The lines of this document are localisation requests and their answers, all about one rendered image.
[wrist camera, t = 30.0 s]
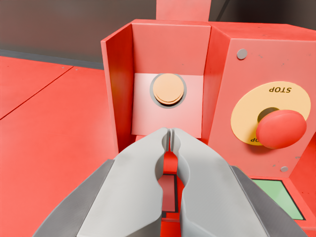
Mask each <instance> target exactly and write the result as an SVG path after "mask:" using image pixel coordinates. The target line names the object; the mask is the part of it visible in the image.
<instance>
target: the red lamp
mask: <svg viewBox="0 0 316 237"><path fill-rule="evenodd" d="M158 183H159V185H160V186H161V188H162V190H163V202H162V211H164V212H175V192H174V175H162V176H161V177H160V179H159V180H158Z"/></svg>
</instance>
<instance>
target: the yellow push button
mask: <svg viewBox="0 0 316 237"><path fill-rule="evenodd" d="M183 91H184V86H183V83H182V81H181V79H180V78H179V77H178V76H176V75H174V74H171V73H166V74H163V75H161V76H159V77H158V78H157V79H156V80H155V82H154V85H153V93H154V96H155V98H156V99H157V100H158V101H159V102H160V103H162V104H166V105H170V104H174V103H176V102H177V101H179V100H180V98H181V97H182V95H183Z"/></svg>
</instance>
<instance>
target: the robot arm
mask: <svg viewBox="0 0 316 237"><path fill-rule="evenodd" d="M169 142H170V148H171V151H173V153H174V155H175V156H176V157H177V159H178V164H177V176H178V177H179V178H180V180H181V181H182V183H183V185H184V187H185V188H184V189H183V191H182V201H181V208H180V216H179V219H180V229H181V237H308V235H307V234H306V233H305V232H304V231H303V229H302V228H301V227H300V226H299V225H298V224H297V223H296V222H295V221H294V219H293V218H292V217H291V216H290V215H289V214H288V213H287V212H286V211H285V210H284V209H283V208H282V207H280V206H279V205H278V204H277V203H276V202H275V201H274V200H273V199H272V198H271V197H270V196H269V195H268V194H267V193H266V192H265V191H263V190H262V189H261V188H260V187H259V186H258V185H257V184H256V183H255V182H254V181H253V180H252V179H251V178H250V177H249V176H248V175H246V174H245V173H244V172H243V171H242V170H241V169H240V168H239V167H238V166H231V165H230V164H229V163H228V162H227V161H226V160H225V159H224V158H223V157H222V156H220V155H219V154H218V153H217V152H216V151H214V150H213V149H212V148H210V147H209V146H207V145H206V144H204V143H203V142H201V141H199V140H198V139H196V138H195V137H193V136H191V135H190V134H188V133H186V132H185V131H183V130H181V129H179V128H176V127H174V128H167V127H162V128H160V129H159V130H157V131H155V132H153V133H151V134H149V135H147V136H146V137H144V138H142V139H140V140H138V141H136V142H134V143H133V144H131V145H129V146H128V147H126V148H125V149H124V150H123V151H121V152H120V153H119V154H118V155H117V156H116V157H115V158H114V159H107V160H106V161H105V162H104V163H103V164H102V165H101V166H99V167H98V168H97V169H96V170H95V171H94V172H93V173H92V174H91V175H89V176H88V177H87V178H86V179H85V180H84V181H83V182H82V183H81V184H80V185H79V186H78V187H77V188H75V189H74V190H73V191H72V192H71V193H70V194H69V195H68V196H67V197H66V198H65V199H63V200H62V201H61V202H60V203H59V204H58V205H57V206H56V207H55V209H54V210H53V211H52V212H51V213H50V214H49V215H48V216H47V218H46V219H45V220H44V221H43V222H42V223H41V225H40V226H39V227H38V229H37V230H36V231H35V233H34V234H33V236H32V237H160V233H161V219H162V202H163V190H162V188H161V186H160V185H159V183H158V180H159V179H160V177H161V176H162V175H163V168H164V154H165V153H166V151H168V150H169Z"/></svg>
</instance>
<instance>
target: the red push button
mask: <svg viewBox="0 0 316 237"><path fill-rule="evenodd" d="M257 120H258V125H257V129H256V138H257V140H258V141H259V142H260V143H261V144H262V145H263V146H265V147H267V148H270V149H282V148H286V147H289V146H291V145H293V144H295V143H296V142H297V141H298V140H300V139H301V138H302V136H303V135H304V134H305V131H306V129H307V123H306V121H305V119H304V117H303V116H302V115H301V114H300V113H299V112H297V111H293V110H279V109H278V108H276V107H269V108H266V109H264V110H263V111H261V112H260V114H259V115H258V118H257Z"/></svg>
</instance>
